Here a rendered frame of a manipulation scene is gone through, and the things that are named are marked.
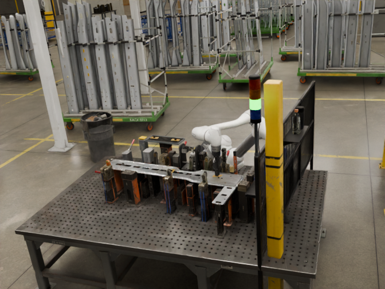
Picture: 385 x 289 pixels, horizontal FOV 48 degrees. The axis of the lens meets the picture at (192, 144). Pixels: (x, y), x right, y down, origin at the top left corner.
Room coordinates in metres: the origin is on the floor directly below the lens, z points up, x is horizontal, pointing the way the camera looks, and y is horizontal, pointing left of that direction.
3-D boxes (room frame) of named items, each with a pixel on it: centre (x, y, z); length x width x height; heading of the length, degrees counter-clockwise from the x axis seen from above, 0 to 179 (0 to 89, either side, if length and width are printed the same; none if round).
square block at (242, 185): (3.07, -0.38, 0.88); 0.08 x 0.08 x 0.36; 63
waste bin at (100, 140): (6.31, 1.44, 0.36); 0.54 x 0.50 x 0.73; 159
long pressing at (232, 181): (3.53, 0.23, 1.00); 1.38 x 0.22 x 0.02; 63
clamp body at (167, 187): (3.34, 0.24, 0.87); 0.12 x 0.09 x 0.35; 153
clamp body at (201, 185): (3.16, -0.05, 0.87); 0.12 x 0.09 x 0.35; 153
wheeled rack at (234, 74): (10.37, -1.52, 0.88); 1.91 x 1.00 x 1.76; 160
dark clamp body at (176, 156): (3.72, 0.15, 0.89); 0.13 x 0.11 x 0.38; 153
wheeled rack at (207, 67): (11.43, 0.10, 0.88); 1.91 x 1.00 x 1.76; 72
